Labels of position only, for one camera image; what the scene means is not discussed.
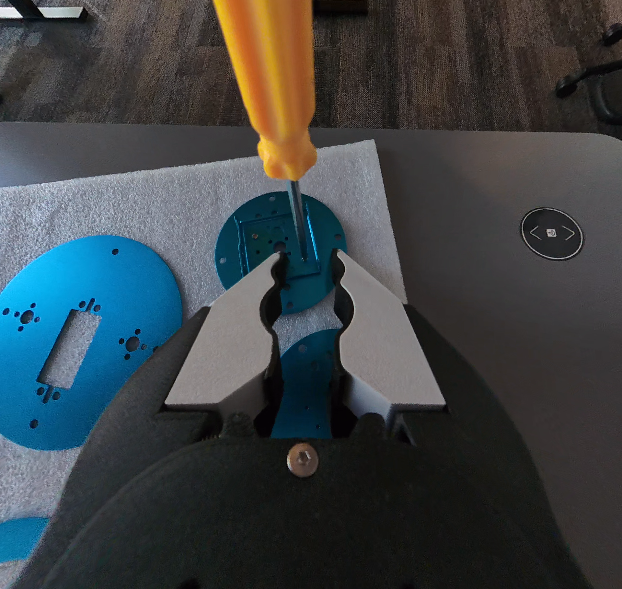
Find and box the blue ring plate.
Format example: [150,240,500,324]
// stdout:
[0,517,49,563]

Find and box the blue round plate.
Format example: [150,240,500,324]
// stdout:
[270,329,343,439]

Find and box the yellow handled screwdriver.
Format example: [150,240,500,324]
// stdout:
[202,0,319,262]

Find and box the white foam sheet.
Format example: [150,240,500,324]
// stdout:
[0,139,408,589]

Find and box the black office chair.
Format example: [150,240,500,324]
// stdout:
[555,23,622,125]

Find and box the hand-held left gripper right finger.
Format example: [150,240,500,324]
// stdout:
[332,249,448,428]

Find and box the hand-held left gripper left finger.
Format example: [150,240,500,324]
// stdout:
[164,252,285,424]

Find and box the blue oval plate with slot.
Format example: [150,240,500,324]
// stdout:
[0,235,183,451]

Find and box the small blue plate with bracket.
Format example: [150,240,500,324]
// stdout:
[215,191,348,315]

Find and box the round black desk control panel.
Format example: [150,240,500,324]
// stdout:
[520,207,585,260]

